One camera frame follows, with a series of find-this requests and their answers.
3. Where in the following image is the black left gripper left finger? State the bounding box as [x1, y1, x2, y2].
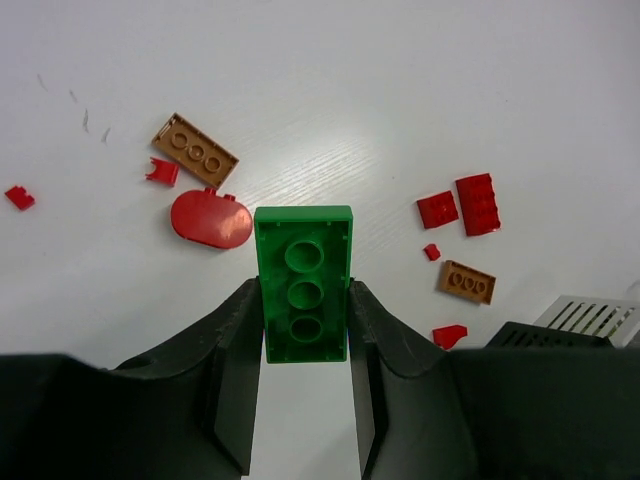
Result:
[1, 279, 263, 479]

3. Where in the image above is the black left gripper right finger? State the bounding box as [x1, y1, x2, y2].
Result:
[348, 281, 639, 479]

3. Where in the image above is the green long lego brick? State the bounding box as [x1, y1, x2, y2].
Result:
[254, 205, 353, 364]

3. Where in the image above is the orange brown lego brick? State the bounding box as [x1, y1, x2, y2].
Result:
[151, 113, 239, 189]

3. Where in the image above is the red slope lego piece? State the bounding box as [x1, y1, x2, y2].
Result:
[432, 324, 468, 350]

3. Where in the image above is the black bin right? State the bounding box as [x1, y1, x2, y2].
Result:
[487, 322, 613, 349]

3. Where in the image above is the tiny red lego stud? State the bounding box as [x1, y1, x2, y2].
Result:
[423, 243, 441, 261]

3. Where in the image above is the red round lego piece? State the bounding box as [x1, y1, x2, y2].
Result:
[170, 188, 253, 250]

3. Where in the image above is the red square lego brick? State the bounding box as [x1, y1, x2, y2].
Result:
[416, 190, 459, 229]

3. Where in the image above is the white bin far right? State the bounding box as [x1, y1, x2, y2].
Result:
[534, 295, 640, 348]

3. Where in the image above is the red rectangular lego brick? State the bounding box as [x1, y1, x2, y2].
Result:
[455, 173, 501, 236]

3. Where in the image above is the small red lego cluster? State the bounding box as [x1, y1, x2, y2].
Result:
[145, 157, 179, 188]

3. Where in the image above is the tiny red lego far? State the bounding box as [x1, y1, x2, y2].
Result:
[4, 185, 36, 211]

